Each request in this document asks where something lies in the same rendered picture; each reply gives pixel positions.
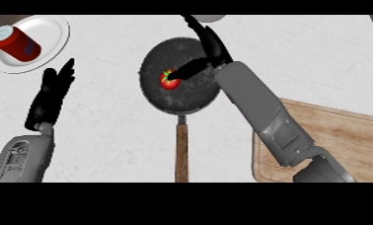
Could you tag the white plate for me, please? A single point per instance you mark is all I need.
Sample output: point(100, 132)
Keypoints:
point(45, 35)

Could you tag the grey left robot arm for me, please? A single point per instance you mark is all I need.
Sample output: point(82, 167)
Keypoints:
point(26, 156)

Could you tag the wooden cutting board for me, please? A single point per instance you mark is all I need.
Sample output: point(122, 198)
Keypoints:
point(334, 136)

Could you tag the red can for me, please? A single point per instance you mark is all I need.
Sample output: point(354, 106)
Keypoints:
point(17, 44)

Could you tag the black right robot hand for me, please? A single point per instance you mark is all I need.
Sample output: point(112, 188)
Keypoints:
point(212, 48)

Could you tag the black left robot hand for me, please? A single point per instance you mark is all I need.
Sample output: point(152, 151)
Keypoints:
point(48, 100)

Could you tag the grey round object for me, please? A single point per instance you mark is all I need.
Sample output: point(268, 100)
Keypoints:
point(208, 17)

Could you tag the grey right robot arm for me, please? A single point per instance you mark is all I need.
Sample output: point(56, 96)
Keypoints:
point(271, 120)

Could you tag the red tomato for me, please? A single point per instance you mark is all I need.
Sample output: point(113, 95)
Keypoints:
point(171, 83)

